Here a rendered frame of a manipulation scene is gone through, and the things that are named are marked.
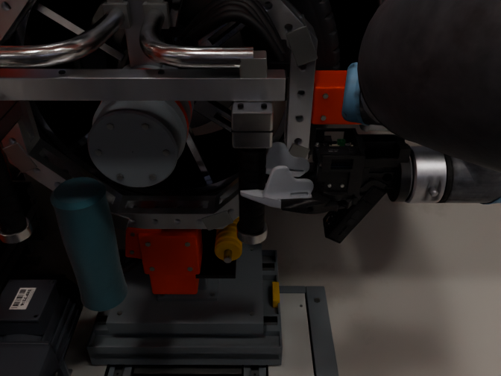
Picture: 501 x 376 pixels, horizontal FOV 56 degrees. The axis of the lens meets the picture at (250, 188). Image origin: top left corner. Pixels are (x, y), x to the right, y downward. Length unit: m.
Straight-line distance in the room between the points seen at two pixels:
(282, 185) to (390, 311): 1.08
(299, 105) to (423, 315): 1.00
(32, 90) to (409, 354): 1.24
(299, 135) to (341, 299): 0.88
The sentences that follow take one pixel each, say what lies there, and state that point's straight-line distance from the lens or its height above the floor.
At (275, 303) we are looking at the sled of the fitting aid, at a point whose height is 0.17.
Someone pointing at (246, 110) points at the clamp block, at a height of 0.95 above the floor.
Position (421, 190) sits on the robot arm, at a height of 0.85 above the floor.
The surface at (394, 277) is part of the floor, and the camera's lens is 1.73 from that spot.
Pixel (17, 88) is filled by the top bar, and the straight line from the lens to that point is 0.65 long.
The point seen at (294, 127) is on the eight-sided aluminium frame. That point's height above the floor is 0.81.
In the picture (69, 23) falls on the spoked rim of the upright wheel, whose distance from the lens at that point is 0.92.
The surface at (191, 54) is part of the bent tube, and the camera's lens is 0.58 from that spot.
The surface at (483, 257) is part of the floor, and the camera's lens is 1.92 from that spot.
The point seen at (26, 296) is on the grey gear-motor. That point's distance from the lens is 1.13.
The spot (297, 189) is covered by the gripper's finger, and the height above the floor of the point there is 0.85.
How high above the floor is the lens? 1.20
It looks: 36 degrees down
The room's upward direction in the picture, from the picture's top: straight up
